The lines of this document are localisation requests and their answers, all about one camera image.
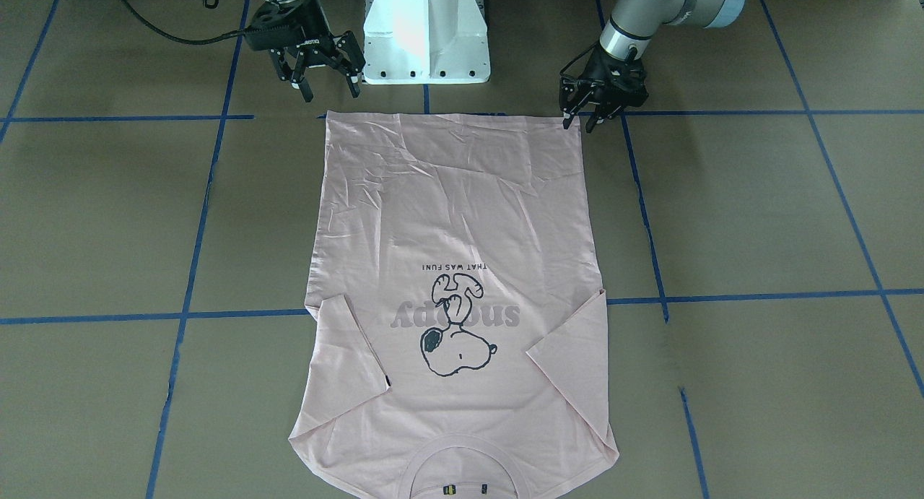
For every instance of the pink snoopy t-shirt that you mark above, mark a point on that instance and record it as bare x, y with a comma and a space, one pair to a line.
461, 346

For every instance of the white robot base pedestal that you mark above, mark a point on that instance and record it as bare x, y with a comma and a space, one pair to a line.
425, 42

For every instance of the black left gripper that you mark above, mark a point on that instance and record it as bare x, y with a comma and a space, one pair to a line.
614, 67

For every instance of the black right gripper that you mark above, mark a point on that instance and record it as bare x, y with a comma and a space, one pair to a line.
312, 16

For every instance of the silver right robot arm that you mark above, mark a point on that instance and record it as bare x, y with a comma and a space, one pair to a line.
296, 36

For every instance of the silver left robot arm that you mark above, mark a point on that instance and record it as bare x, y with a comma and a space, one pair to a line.
633, 23

